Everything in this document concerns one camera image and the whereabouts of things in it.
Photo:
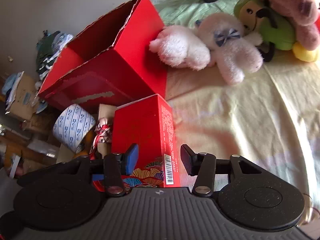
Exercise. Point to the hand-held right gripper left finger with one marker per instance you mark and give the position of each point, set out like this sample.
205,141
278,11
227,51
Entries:
132,158

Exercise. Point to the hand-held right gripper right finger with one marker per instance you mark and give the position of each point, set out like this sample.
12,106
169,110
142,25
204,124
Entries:
186,160

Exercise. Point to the small red gift box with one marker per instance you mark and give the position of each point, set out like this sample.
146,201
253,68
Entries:
142,130

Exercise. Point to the snack wrapper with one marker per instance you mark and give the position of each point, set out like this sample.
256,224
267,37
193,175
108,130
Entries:
103,130

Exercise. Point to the orange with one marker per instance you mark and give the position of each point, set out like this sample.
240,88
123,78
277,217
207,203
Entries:
87,140

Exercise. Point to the small beige box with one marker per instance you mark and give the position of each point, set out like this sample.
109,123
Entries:
106,111

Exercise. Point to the printed packing tape roll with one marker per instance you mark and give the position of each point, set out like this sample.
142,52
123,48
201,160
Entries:
72,122

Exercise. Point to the large red cardboard box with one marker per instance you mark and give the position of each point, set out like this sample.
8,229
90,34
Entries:
100,80

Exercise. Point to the yellow bedsheet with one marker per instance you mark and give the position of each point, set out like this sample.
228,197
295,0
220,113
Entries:
237,120

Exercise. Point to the pink white plush toy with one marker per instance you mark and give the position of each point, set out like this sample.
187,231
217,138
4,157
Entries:
180,47

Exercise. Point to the pink bear with bow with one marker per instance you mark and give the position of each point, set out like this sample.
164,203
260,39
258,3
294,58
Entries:
232,55

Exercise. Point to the brown cardboard box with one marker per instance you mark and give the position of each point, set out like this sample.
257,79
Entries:
22,97

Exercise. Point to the pile of clothes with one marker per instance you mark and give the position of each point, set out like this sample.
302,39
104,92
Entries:
46,52

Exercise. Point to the green patterned blanket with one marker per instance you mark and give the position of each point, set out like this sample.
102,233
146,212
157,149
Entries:
180,12

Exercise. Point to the green plush toy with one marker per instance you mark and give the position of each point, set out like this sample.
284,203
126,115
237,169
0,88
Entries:
277,32

